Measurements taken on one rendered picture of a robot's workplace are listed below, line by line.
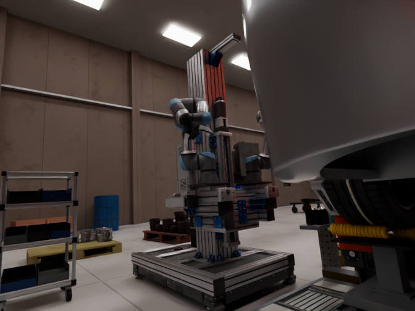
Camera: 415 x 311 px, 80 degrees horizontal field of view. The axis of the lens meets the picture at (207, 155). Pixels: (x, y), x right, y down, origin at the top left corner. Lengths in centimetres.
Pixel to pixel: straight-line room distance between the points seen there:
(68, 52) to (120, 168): 417
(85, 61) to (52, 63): 103
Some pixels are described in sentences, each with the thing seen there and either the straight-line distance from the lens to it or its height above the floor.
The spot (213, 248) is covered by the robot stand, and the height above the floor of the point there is 32.
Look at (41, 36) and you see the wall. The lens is 1013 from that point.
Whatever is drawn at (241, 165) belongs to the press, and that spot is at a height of 163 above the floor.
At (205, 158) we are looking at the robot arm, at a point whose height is 99.
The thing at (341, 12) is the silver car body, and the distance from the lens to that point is 49.
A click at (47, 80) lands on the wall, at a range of 946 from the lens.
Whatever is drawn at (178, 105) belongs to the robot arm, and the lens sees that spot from 141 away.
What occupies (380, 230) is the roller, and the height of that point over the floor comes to 52.
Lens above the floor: 71
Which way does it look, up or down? 10 degrees up
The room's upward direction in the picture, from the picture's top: 4 degrees counter-clockwise
